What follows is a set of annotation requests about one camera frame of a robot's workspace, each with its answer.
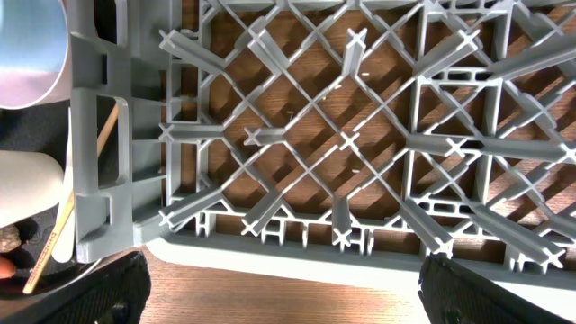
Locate small white cup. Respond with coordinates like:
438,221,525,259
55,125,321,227
1,150,64,228

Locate light blue plastic cup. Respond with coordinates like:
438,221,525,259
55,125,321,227
1,0,71,110

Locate round black tray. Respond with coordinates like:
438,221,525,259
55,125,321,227
0,0,119,302

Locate grey plastic dishwasher rack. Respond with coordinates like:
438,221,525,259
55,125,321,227
67,0,576,321

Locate wooden chopstick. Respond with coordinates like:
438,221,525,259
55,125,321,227
22,104,119,294

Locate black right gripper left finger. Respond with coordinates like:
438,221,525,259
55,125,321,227
1,251,151,324

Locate white plastic fork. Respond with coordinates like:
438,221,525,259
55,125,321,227
50,107,77,264

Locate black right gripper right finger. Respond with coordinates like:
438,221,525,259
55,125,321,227
418,255,568,324

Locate orange carrot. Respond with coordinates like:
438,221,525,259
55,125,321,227
0,256,17,280

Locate brown cookie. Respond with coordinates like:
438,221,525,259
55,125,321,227
0,224,22,253

